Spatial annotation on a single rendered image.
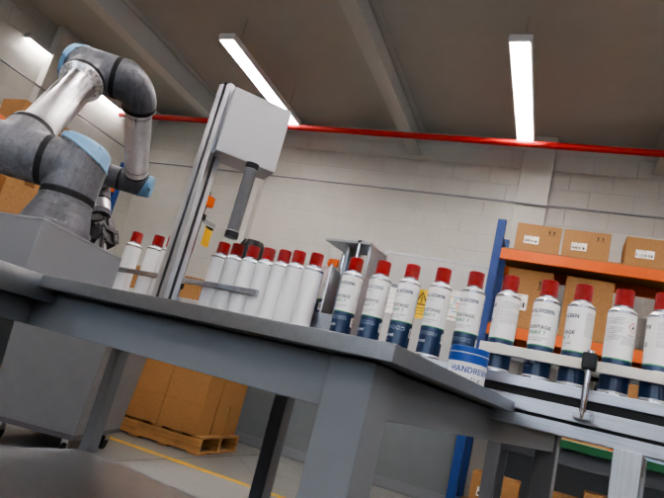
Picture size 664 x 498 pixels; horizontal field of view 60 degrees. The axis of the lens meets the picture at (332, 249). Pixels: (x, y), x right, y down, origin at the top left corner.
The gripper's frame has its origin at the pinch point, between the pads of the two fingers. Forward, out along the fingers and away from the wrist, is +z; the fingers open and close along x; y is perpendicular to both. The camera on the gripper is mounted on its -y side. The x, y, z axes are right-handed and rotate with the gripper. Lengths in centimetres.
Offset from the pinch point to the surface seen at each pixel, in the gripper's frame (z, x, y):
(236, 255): 18, -49, 3
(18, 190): -17.5, 5.1, -23.9
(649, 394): 84, -129, 1
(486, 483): 79, -72, 124
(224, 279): 24, -45, 2
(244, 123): -10, -66, -12
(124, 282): 8.9, -8.3, 3.8
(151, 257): 5.4, -19.8, 3.2
